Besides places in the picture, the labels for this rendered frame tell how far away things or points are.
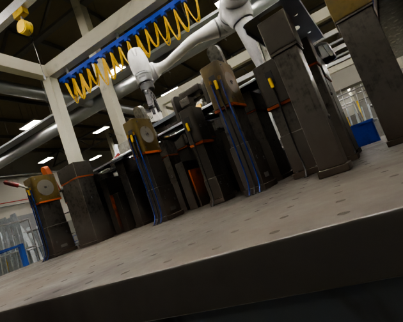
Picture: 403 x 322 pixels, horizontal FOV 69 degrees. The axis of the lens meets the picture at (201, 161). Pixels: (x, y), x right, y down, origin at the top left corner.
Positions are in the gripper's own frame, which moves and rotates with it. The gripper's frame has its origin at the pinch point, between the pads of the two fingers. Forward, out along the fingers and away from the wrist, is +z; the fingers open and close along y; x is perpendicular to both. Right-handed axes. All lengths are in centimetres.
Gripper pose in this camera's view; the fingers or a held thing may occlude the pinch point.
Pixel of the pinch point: (158, 117)
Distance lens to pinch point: 162.0
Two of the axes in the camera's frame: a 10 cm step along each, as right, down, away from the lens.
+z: 3.4, 9.3, -1.0
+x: 9.3, -3.5, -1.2
